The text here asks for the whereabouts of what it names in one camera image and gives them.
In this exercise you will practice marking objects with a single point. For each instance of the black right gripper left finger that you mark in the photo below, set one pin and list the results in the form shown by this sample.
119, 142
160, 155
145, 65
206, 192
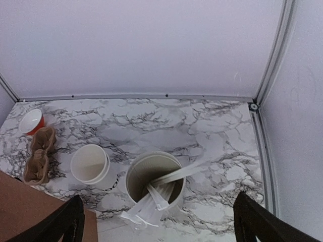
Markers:
64, 224

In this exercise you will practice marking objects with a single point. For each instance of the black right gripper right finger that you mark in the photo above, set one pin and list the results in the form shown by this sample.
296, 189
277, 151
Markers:
252, 222

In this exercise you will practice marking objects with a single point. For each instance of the brown paper takeout bag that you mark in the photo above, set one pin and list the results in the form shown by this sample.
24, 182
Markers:
22, 206

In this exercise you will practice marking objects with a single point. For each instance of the white paper cup stack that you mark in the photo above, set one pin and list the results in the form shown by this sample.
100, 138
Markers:
91, 165

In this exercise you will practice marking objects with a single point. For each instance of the white wrapped stirrer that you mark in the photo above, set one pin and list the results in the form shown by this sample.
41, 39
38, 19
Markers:
180, 173
149, 210

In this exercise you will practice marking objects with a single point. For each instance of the brown cardboard cup carrier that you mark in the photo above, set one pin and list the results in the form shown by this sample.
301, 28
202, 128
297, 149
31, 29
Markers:
42, 147

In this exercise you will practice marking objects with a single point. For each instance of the white ribbed holder cup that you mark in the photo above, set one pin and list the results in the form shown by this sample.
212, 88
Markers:
146, 169

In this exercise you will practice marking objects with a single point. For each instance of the red paper bowl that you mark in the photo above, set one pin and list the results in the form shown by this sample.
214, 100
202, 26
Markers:
32, 122

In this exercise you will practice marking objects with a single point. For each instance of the left aluminium frame post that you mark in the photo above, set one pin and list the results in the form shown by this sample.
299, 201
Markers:
9, 89

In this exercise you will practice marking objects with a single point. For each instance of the aluminium frame post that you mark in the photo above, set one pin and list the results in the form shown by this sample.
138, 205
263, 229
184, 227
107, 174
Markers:
9, 89
276, 54

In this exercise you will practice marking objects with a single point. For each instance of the right aluminium frame post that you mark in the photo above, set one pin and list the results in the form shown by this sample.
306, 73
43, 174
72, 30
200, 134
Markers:
276, 54

